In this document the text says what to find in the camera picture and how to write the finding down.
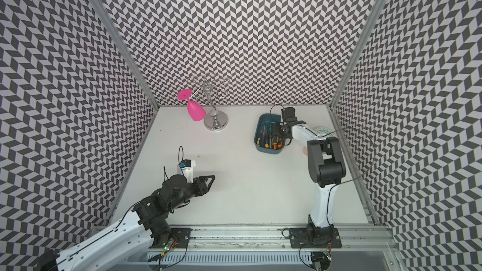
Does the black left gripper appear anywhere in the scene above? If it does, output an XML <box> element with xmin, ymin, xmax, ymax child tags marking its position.
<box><xmin>168</xmin><ymin>175</ymin><xmax>215</xmax><ymax>212</ymax></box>

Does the green black handle screwdriver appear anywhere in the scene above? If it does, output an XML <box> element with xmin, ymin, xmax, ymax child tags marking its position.
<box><xmin>269</xmin><ymin>122</ymin><xmax>275</xmax><ymax>149</ymax></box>

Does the black yellow small screwdriver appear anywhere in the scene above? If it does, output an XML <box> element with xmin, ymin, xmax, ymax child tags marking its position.
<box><xmin>260</xmin><ymin>124</ymin><xmax>266</xmax><ymax>147</ymax></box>

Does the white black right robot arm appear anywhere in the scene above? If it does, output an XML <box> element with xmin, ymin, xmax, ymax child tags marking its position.
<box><xmin>274</xmin><ymin>107</ymin><xmax>346</xmax><ymax>246</ymax></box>

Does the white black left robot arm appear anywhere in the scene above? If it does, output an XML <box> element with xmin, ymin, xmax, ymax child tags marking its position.
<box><xmin>35</xmin><ymin>174</ymin><xmax>215</xmax><ymax>270</ymax></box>

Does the teal plastic storage box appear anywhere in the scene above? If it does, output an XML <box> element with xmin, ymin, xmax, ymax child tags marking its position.
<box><xmin>254</xmin><ymin>114</ymin><xmax>285</xmax><ymax>154</ymax></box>

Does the patterned ceramic bowl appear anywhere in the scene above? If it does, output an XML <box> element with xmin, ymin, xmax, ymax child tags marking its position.
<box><xmin>315</xmin><ymin>126</ymin><xmax>336</xmax><ymax>138</ymax></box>

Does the chrome glass holder stand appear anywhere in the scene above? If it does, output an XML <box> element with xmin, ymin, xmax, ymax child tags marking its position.
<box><xmin>188</xmin><ymin>73</ymin><xmax>230</xmax><ymax>132</ymax></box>

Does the pink plastic wine glass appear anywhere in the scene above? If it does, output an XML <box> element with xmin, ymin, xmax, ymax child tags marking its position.
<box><xmin>177</xmin><ymin>89</ymin><xmax>206</xmax><ymax>122</ymax></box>

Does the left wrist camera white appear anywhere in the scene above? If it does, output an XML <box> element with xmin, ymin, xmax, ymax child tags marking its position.
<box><xmin>177</xmin><ymin>159</ymin><xmax>196</xmax><ymax>183</ymax></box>

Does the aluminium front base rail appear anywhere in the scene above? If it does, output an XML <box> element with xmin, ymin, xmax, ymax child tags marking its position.
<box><xmin>86</xmin><ymin>223</ymin><xmax>400</xmax><ymax>271</ymax></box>

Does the aluminium right corner post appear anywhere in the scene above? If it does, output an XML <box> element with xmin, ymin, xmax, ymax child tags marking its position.
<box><xmin>329</xmin><ymin>0</ymin><xmax>387</xmax><ymax>110</ymax></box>

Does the aluminium corner post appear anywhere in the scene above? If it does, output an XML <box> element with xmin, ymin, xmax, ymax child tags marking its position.
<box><xmin>88</xmin><ymin>0</ymin><xmax>159</xmax><ymax>112</ymax></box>
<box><xmin>329</xmin><ymin>0</ymin><xmax>387</xmax><ymax>110</ymax></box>

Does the aluminium left corner post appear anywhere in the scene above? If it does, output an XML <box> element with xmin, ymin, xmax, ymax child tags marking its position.
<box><xmin>88</xmin><ymin>0</ymin><xmax>159</xmax><ymax>112</ymax></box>

